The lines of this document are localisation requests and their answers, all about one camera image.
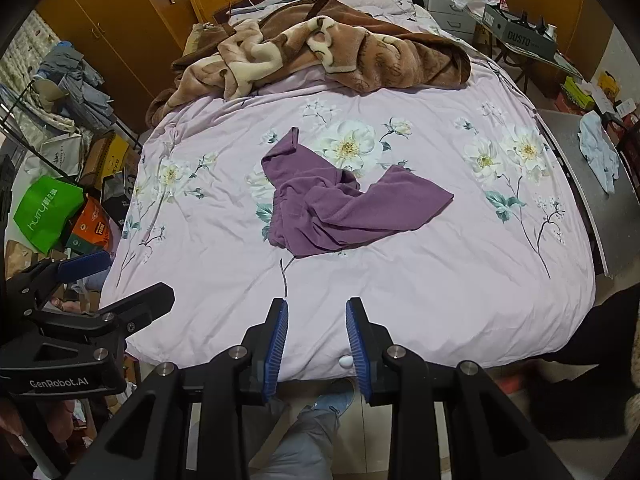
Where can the orange cardboard box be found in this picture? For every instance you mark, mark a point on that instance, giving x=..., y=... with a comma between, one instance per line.
x=91, y=232

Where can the wooden wardrobe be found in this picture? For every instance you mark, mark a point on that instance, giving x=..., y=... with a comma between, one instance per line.
x=131, y=43

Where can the pink floral duvet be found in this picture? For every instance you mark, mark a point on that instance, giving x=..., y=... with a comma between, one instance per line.
x=332, y=149

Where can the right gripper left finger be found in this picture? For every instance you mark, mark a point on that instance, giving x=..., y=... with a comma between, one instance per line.
x=265, y=343

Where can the green shopping bag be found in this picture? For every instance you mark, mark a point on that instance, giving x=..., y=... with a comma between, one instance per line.
x=44, y=210

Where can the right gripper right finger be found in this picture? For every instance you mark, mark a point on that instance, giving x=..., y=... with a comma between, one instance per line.
x=368, y=343

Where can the light blue cloth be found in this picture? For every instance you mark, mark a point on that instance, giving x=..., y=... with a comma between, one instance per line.
x=601, y=158

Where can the grey DUSTO shoe box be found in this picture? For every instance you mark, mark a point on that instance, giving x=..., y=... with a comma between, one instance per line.
x=518, y=31

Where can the grey side table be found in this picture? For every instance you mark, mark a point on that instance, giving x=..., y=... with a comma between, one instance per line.
x=613, y=219

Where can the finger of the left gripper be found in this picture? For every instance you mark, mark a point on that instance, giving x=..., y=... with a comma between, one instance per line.
x=127, y=316
x=40, y=281

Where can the purple knit pants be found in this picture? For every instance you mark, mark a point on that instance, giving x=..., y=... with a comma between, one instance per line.
x=319, y=208

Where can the brown fleece blanket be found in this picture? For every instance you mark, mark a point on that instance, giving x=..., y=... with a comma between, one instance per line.
x=360, y=52

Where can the pile of grey clothes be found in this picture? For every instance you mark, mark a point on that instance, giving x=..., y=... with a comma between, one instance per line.
x=69, y=86

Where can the grey trouser leg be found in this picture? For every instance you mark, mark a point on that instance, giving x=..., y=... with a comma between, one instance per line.
x=306, y=450

